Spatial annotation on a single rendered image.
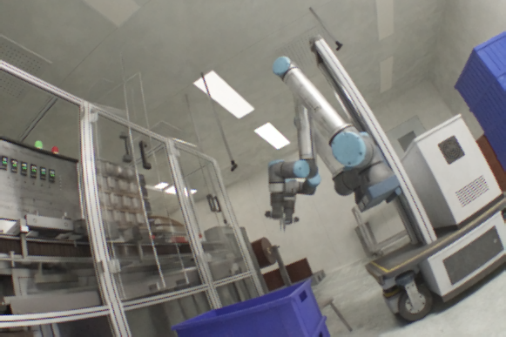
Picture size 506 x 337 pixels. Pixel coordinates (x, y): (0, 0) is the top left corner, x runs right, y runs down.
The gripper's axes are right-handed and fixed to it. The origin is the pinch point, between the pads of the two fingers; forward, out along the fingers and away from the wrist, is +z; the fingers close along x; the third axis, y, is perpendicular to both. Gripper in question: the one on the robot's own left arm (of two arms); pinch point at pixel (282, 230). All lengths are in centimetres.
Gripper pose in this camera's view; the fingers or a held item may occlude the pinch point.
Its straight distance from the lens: 152.4
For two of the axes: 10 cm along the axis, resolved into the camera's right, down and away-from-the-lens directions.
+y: -9.2, 0.8, 3.8
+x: -3.8, -1.5, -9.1
